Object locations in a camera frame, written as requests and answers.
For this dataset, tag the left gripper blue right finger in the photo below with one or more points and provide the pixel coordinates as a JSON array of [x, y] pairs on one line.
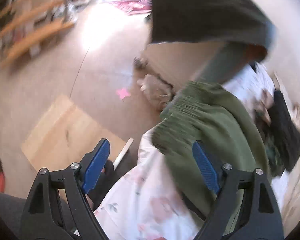
[[245, 207]]

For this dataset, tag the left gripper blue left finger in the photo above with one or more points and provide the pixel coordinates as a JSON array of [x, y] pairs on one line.
[[42, 216]]

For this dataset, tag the olive green cargo pants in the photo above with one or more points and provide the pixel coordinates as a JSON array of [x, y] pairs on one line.
[[208, 113]]

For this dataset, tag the teal patterned folded blanket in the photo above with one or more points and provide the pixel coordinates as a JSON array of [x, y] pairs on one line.
[[274, 157]]

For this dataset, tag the black folded garment on stack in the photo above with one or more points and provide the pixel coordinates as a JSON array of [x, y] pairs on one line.
[[286, 135]]

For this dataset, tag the light wooden board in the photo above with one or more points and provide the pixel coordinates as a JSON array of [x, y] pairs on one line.
[[64, 134]]

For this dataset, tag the floral white bed sheet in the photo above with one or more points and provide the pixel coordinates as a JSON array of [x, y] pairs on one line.
[[145, 203]]

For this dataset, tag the brown slipper on floor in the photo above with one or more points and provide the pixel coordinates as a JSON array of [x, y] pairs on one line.
[[157, 91]]

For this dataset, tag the pink star sticker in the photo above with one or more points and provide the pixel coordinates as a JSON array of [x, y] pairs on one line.
[[122, 93]]

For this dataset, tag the red patterned rug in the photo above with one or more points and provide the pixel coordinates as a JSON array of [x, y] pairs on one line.
[[134, 7]]

